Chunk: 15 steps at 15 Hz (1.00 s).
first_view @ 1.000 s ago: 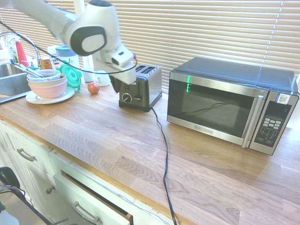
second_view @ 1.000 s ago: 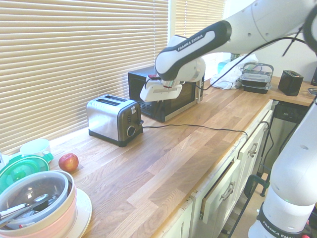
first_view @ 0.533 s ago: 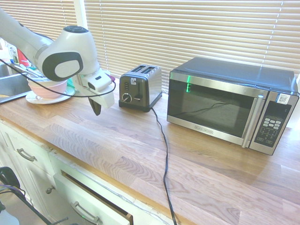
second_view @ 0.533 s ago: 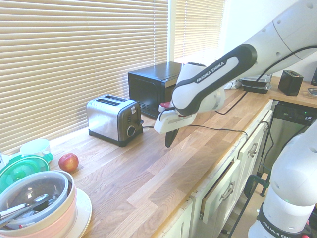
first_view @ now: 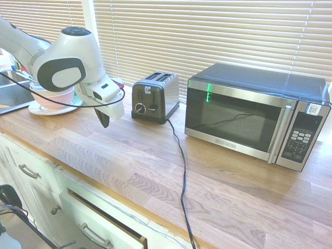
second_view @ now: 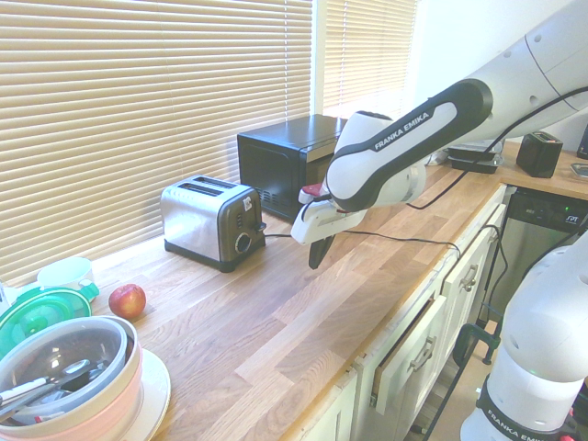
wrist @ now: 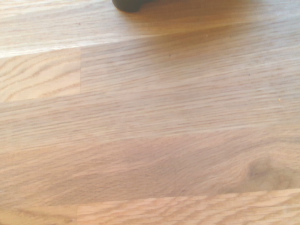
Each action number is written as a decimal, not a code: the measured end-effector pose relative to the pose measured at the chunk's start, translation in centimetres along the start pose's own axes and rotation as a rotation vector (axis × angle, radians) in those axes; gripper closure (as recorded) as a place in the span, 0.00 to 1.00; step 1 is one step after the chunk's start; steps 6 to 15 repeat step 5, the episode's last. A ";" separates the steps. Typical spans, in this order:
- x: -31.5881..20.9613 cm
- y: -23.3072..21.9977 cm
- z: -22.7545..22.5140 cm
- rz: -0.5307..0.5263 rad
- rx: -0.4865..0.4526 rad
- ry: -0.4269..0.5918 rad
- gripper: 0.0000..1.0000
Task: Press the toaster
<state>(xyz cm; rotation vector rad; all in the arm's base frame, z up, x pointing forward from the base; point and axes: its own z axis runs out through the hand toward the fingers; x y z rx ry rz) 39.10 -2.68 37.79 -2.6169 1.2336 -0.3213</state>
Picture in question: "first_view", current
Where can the metal utensils in bowl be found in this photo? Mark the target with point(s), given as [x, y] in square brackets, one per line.
[24, 75]

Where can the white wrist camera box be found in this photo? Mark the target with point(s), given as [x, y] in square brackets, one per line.
[103, 89]

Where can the stainless steel two-slot toaster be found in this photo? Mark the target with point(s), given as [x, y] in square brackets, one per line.
[166, 98]

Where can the white open drawer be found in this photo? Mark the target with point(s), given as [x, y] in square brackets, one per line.
[85, 212]

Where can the cream bowl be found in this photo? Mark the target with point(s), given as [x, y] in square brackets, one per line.
[36, 89]

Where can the clear grey bowl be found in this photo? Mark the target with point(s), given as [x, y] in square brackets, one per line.
[33, 84]

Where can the wide beige window blind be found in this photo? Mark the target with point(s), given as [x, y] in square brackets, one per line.
[233, 33]

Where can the pink bowl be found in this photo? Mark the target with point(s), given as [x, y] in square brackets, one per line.
[54, 99]

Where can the round metal cabinet knob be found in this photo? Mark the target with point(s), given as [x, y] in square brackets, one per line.
[55, 210]

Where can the black steel microwave oven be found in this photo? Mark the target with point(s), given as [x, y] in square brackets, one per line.
[233, 116]

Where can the narrow beige window blind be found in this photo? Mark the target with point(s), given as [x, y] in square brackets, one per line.
[39, 15]

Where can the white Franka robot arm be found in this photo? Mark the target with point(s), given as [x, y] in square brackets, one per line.
[64, 52]

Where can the stainless steel sink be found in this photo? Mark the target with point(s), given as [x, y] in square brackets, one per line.
[10, 93]

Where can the white window frame post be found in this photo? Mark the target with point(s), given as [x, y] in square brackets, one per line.
[90, 15]

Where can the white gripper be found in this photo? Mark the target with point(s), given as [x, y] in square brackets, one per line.
[115, 109]

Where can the white dinner plate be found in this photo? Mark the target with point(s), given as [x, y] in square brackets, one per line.
[52, 111]

